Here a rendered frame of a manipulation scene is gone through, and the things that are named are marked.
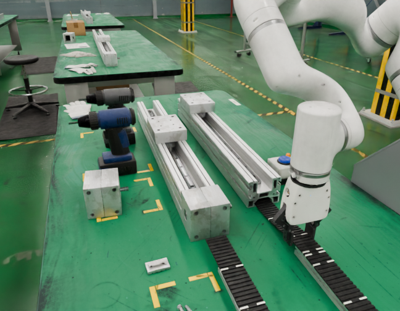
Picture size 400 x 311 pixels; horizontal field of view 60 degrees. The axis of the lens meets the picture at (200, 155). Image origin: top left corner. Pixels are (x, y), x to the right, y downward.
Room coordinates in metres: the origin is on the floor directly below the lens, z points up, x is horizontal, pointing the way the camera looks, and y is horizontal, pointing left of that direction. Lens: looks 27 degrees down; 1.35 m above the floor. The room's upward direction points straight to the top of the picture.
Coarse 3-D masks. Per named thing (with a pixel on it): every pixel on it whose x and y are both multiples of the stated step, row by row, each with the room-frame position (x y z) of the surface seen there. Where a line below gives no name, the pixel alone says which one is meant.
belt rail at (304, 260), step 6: (294, 252) 0.62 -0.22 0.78; (300, 252) 0.60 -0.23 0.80; (300, 258) 0.60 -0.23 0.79; (306, 264) 0.57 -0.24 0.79; (312, 270) 0.56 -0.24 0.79; (318, 276) 0.54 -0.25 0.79; (318, 282) 0.53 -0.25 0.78; (324, 282) 0.52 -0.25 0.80; (324, 288) 0.51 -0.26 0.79; (330, 294) 0.49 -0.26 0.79; (336, 300) 0.48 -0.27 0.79; (336, 306) 0.47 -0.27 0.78; (342, 306) 0.47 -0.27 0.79
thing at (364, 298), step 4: (364, 296) 0.47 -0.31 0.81; (352, 300) 0.46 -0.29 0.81; (356, 300) 0.46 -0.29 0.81; (360, 300) 0.46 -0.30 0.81; (364, 300) 0.46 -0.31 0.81; (344, 304) 0.45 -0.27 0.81; (348, 304) 0.45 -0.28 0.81; (352, 304) 0.45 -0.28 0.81; (356, 304) 0.45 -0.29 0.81; (360, 304) 0.45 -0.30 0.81; (364, 304) 0.45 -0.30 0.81; (368, 304) 0.45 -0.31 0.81; (348, 308) 0.44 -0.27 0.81; (352, 308) 0.44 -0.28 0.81; (356, 308) 0.44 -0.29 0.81
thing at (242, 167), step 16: (208, 112) 1.37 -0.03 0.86; (192, 128) 1.33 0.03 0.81; (208, 128) 1.19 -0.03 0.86; (224, 128) 1.19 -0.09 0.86; (208, 144) 1.13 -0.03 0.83; (224, 144) 1.05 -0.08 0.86; (240, 144) 1.05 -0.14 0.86; (224, 160) 0.98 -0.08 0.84; (240, 160) 0.98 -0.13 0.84; (256, 160) 0.93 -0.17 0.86; (224, 176) 0.97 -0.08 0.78; (240, 176) 0.86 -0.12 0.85; (256, 176) 0.88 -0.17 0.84; (272, 176) 0.83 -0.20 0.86; (240, 192) 0.85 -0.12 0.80; (256, 192) 0.81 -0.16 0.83; (272, 192) 0.83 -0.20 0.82
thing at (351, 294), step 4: (356, 288) 0.49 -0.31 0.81; (340, 292) 0.48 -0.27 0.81; (344, 292) 0.48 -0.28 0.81; (348, 292) 0.48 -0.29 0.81; (352, 292) 0.48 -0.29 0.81; (356, 292) 0.48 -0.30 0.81; (360, 292) 0.48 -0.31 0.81; (336, 296) 0.47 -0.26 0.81; (340, 296) 0.47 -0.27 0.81; (344, 296) 0.47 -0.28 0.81; (348, 296) 0.47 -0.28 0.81; (352, 296) 0.47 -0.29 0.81; (356, 296) 0.47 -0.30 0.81; (360, 296) 0.47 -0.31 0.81; (340, 300) 0.46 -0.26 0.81; (344, 300) 0.46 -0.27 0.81; (348, 300) 0.46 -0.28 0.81
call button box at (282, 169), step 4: (268, 160) 0.99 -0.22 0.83; (272, 160) 0.98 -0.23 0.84; (276, 160) 0.98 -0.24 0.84; (268, 164) 0.99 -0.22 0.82; (272, 164) 0.96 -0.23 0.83; (276, 164) 0.95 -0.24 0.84; (280, 164) 0.95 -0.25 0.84; (284, 164) 0.95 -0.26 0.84; (288, 164) 0.95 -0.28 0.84; (272, 168) 0.96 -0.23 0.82; (276, 168) 0.94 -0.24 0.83; (280, 168) 0.93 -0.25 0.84; (284, 168) 0.93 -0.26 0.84; (288, 168) 0.93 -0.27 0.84; (280, 172) 0.92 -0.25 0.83; (284, 172) 0.93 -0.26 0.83; (288, 172) 0.93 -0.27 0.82; (284, 176) 0.93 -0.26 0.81; (288, 176) 0.93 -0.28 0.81; (284, 180) 0.93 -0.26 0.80; (284, 184) 0.93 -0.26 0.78
